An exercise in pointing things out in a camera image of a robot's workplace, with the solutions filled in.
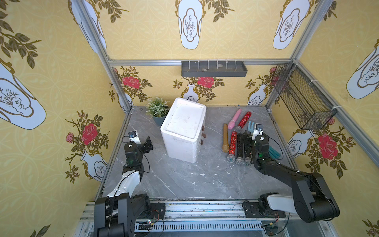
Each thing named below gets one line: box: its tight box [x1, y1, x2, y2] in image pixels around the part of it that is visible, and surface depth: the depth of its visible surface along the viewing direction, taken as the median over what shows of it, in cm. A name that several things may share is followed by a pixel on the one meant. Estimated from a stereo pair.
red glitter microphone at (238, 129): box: [233, 111, 252, 134], surface depth 109 cm
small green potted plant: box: [145, 96, 171, 126], surface depth 100 cm
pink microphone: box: [227, 108, 243, 130], surface depth 111 cm
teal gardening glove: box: [268, 145, 282, 159], surface depth 94 cm
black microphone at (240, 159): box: [235, 132, 245, 166], surface depth 93 cm
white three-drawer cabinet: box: [160, 97, 207, 164], surface depth 83 cm
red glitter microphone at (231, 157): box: [226, 130, 238, 163], surface depth 95 cm
